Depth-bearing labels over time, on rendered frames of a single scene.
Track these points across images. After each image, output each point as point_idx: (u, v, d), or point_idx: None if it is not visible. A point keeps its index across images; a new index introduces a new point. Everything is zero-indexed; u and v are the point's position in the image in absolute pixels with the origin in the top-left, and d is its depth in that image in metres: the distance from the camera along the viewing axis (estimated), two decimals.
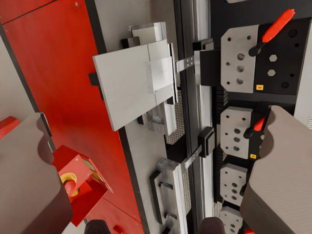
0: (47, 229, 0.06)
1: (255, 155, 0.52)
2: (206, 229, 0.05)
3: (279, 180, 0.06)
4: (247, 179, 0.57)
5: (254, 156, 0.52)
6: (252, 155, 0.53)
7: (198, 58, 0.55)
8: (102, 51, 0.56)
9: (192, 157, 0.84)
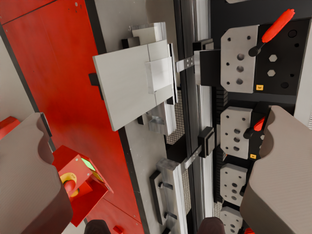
0: (47, 229, 0.06)
1: (255, 155, 0.52)
2: (206, 229, 0.05)
3: (279, 180, 0.06)
4: (247, 179, 0.57)
5: (254, 156, 0.52)
6: (252, 155, 0.53)
7: (198, 59, 0.55)
8: (102, 51, 0.56)
9: (192, 157, 0.84)
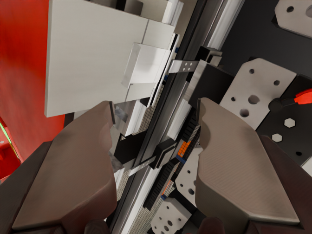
0: (91, 214, 0.06)
1: None
2: (206, 229, 0.05)
3: (222, 166, 0.07)
4: (185, 225, 0.49)
5: None
6: None
7: (200, 71, 0.42)
8: None
9: (140, 165, 0.73)
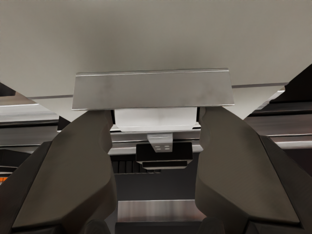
0: (91, 214, 0.06)
1: None
2: (206, 229, 0.05)
3: (222, 166, 0.07)
4: None
5: None
6: None
7: (188, 212, 0.20)
8: None
9: None
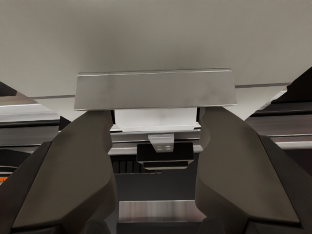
0: (91, 214, 0.06)
1: None
2: (206, 229, 0.05)
3: (222, 166, 0.07)
4: None
5: None
6: None
7: (190, 212, 0.20)
8: None
9: None
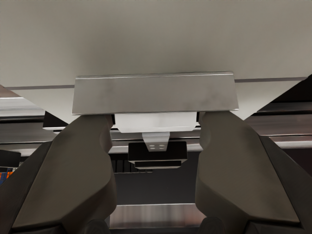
0: (91, 214, 0.06)
1: None
2: (206, 229, 0.05)
3: (222, 166, 0.07)
4: None
5: None
6: None
7: (187, 217, 0.19)
8: None
9: None
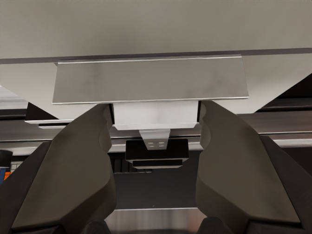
0: (90, 214, 0.06)
1: None
2: (206, 229, 0.05)
3: (223, 166, 0.07)
4: None
5: None
6: None
7: (191, 223, 0.16)
8: None
9: None
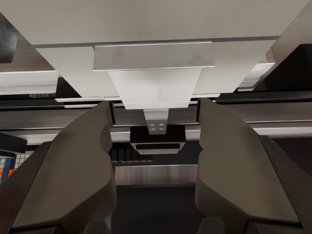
0: (91, 214, 0.06)
1: None
2: (206, 229, 0.05)
3: (222, 166, 0.07)
4: None
5: None
6: None
7: (184, 175, 0.21)
8: None
9: None
